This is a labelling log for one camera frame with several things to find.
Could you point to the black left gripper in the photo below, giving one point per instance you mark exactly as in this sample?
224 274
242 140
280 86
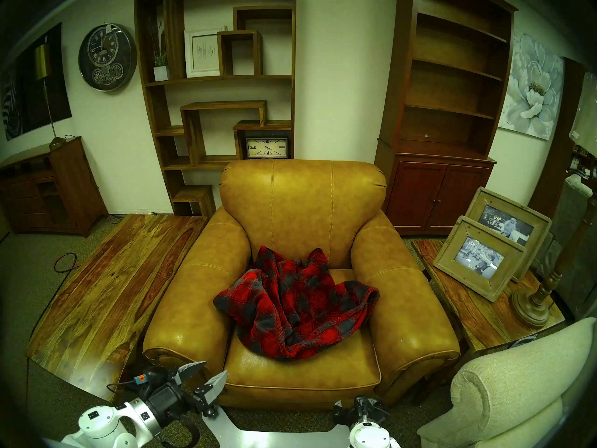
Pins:
175 400

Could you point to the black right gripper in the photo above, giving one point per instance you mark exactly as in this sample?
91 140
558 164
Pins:
364 410

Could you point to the red plaid fleece blanket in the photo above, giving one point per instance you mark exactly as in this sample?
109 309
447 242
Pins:
298 307

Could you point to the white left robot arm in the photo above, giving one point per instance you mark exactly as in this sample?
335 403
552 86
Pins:
100 423

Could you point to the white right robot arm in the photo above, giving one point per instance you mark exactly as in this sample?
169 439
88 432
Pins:
371 437

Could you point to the beige fabric sofa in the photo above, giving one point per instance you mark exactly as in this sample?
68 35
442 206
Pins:
517 386

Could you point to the glossy rosewood coffee table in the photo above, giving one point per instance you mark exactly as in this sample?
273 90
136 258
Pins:
107 288

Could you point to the rustic wooden side table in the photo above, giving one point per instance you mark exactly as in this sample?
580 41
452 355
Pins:
480 318

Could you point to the small label card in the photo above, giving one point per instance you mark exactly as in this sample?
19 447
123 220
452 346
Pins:
523 340

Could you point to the turned wooden lamp base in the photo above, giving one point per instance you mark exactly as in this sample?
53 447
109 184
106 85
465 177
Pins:
531 307

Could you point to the tan leather armchair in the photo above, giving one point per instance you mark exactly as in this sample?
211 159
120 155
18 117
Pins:
303 204

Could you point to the open wooden shelf unit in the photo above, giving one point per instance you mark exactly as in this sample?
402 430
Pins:
200 162

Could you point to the cherry wood bookcase hutch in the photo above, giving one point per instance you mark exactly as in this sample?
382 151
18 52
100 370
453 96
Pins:
433 195

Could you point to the dark wood media cabinet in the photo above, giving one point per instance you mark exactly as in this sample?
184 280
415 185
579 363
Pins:
70 185

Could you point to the rectangular mantel clock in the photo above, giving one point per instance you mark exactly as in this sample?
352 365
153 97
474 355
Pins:
267 147

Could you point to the grey upholstered chair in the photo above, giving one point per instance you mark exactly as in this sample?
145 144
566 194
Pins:
571 218

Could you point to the small potted plant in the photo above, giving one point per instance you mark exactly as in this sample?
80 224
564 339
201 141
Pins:
161 71

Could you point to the tall dark wood cabinet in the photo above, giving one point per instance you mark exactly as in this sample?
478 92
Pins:
557 162

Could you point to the white framed certificate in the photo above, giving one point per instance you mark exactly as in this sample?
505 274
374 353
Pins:
204 52

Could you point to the gold shade table lamp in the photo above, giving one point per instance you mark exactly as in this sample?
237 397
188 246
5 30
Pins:
43 62

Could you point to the white flower painting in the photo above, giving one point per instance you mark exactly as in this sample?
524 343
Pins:
531 87

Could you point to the pale lampshade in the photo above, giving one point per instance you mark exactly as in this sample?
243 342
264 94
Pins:
586 120

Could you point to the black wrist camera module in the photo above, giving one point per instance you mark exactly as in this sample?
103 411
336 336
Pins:
156 376

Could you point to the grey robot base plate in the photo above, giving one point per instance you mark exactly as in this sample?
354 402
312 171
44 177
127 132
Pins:
280 438

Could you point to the small rustic picture frame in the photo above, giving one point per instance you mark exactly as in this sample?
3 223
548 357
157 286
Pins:
452 246

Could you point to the large rustic picture frame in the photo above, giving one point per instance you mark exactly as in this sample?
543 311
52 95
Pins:
536 213

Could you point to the round black wall clock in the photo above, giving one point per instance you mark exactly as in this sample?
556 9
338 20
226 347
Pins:
107 57

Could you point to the dark zebra wall art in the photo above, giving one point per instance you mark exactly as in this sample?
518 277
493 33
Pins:
28 92

